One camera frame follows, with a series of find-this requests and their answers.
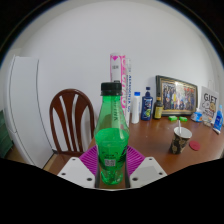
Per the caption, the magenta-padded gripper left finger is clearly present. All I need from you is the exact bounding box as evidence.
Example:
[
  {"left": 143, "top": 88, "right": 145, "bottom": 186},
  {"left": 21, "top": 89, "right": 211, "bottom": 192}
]
[{"left": 57, "top": 144, "right": 100, "bottom": 189}]

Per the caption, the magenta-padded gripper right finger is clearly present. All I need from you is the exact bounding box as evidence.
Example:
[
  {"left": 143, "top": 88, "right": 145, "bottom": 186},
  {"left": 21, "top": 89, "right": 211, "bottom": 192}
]
[{"left": 124, "top": 145, "right": 168, "bottom": 190}]

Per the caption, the green plastic drink bottle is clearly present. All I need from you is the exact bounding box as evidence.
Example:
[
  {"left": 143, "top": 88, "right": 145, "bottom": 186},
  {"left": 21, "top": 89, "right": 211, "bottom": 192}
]
[{"left": 93, "top": 80, "right": 131, "bottom": 186}]

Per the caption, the dark floral paper cup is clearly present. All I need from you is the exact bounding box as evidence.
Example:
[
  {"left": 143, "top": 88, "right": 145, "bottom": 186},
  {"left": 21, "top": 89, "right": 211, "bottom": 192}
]
[{"left": 169, "top": 126, "right": 193, "bottom": 155}]

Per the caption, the flat round red coaster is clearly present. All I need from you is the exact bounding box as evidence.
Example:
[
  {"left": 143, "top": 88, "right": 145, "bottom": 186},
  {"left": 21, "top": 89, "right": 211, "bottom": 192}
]
[{"left": 188, "top": 140, "right": 201, "bottom": 152}]

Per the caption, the thin stirring stick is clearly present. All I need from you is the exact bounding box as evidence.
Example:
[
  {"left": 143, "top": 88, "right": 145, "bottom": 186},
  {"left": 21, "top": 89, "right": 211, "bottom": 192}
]
[{"left": 177, "top": 119, "right": 183, "bottom": 136}]

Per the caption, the amber bottle with black cap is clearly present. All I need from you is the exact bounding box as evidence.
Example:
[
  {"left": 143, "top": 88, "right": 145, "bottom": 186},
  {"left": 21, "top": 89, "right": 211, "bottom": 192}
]
[{"left": 152, "top": 96, "right": 164, "bottom": 120}]

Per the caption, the blue pump bottle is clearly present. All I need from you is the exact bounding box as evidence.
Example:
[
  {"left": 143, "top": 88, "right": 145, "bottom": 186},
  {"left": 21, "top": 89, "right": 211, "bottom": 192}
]
[{"left": 140, "top": 86, "right": 154, "bottom": 122}]

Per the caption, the white bottle with blue cap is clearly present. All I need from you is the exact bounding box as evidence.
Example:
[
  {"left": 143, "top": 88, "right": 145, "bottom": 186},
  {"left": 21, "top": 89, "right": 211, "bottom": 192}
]
[{"left": 130, "top": 91, "right": 142, "bottom": 125}]

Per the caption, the blue tissue pack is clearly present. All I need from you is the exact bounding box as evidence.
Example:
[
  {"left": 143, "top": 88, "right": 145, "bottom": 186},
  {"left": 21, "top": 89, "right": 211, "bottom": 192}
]
[{"left": 190, "top": 108, "right": 204, "bottom": 123}]

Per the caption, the dark wooden chair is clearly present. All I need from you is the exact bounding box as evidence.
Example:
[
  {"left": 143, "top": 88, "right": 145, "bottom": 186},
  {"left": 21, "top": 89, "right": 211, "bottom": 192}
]
[{"left": 49, "top": 88, "right": 97, "bottom": 158}]

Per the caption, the framed group picture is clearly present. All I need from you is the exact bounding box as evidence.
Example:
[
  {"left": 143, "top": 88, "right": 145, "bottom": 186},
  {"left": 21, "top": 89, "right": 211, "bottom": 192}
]
[{"left": 155, "top": 75, "right": 199, "bottom": 117}]

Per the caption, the blue detergent bottle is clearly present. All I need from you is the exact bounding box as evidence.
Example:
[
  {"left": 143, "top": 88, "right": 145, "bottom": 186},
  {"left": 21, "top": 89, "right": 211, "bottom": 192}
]
[{"left": 212, "top": 104, "right": 224, "bottom": 135}]

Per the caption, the pink cardboard tube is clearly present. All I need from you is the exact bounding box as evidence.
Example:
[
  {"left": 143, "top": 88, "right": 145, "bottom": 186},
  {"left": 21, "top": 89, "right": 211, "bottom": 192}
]
[{"left": 109, "top": 52, "right": 128, "bottom": 109}]

